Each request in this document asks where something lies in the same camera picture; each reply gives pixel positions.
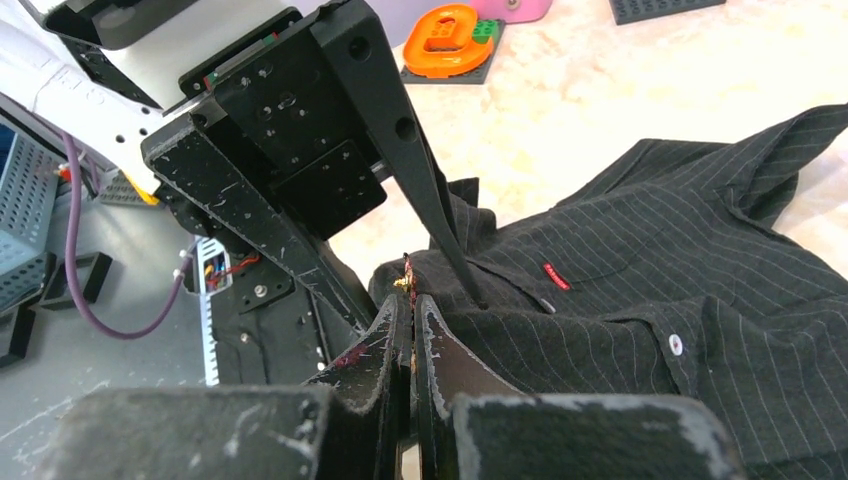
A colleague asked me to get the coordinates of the dark grey studded baseplate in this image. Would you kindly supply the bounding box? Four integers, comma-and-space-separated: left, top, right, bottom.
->
400, 19, 506, 85

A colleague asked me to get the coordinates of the red glitter leaf brooch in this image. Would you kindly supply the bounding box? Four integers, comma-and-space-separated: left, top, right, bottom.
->
393, 253, 417, 312

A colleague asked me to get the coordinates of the pink toy ramp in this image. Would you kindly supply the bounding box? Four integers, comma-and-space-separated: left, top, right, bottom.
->
469, 0, 553, 24

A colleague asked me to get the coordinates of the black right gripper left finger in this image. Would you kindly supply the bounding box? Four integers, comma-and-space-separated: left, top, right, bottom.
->
35, 295, 410, 479

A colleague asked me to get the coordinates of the grey square baseplate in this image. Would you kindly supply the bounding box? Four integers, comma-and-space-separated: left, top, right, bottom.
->
608, 0, 726, 26

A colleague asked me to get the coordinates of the dark pinstriped garment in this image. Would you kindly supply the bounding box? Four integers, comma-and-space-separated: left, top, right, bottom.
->
409, 105, 847, 479

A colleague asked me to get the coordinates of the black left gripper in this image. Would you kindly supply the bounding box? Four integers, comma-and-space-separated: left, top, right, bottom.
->
141, 1, 488, 330

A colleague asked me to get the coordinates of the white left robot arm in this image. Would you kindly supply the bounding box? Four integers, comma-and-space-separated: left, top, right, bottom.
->
1, 1, 486, 329

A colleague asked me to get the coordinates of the orange curved toy track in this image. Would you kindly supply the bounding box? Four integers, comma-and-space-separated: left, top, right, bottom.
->
403, 3, 501, 79

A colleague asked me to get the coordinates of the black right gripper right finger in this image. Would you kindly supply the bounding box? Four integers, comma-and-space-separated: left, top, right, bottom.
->
414, 295, 745, 479

